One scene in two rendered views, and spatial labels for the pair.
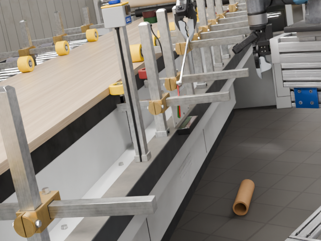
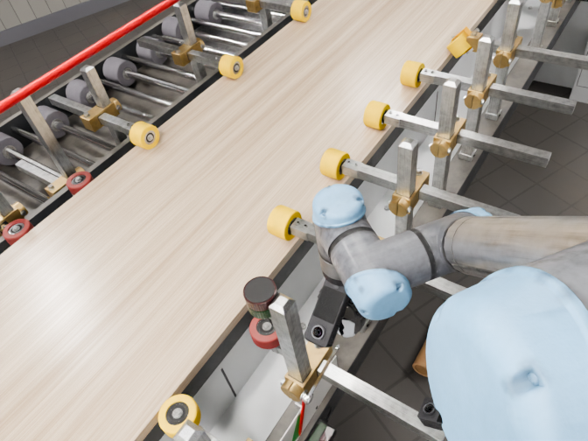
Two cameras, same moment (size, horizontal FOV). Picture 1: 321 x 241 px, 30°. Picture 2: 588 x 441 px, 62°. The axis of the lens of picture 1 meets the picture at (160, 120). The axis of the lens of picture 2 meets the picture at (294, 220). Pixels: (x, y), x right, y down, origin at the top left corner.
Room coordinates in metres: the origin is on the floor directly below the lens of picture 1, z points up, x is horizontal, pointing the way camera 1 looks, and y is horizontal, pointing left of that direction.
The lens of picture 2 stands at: (1.98, -0.31, 1.84)
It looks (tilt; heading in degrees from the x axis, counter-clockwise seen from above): 47 degrees down; 24
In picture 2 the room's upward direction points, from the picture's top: 11 degrees counter-clockwise
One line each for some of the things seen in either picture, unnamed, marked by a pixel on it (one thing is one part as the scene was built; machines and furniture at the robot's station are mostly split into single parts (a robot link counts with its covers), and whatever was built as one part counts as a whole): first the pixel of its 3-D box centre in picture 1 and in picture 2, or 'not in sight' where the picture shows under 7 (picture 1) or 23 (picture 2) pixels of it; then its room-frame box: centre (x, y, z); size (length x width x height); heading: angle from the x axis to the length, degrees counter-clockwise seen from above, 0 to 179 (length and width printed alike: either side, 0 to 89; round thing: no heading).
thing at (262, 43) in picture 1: (262, 39); not in sight; (2.32, -0.44, 0.97); 0.09 x 0.08 x 0.12; 72
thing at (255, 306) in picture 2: (150, 13); (260, 293); (2.41, -0.03, 1.13); 0.06 x 0.06 x 0.02
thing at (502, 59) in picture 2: (221, 16); (507, 52); (3.61, -0.46, 0.94); 0.13 x 0.06 x 0.05; 162
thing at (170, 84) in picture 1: (173, 81); (305, 367); (2.42, -0.08, 0.84); 0.13 x 0.06 x 0.05; 162
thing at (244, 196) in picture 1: (244, 196); (437, 339); (3.01, -0.38, 0.04); 0.30 x 0.08 x 0.08; 162
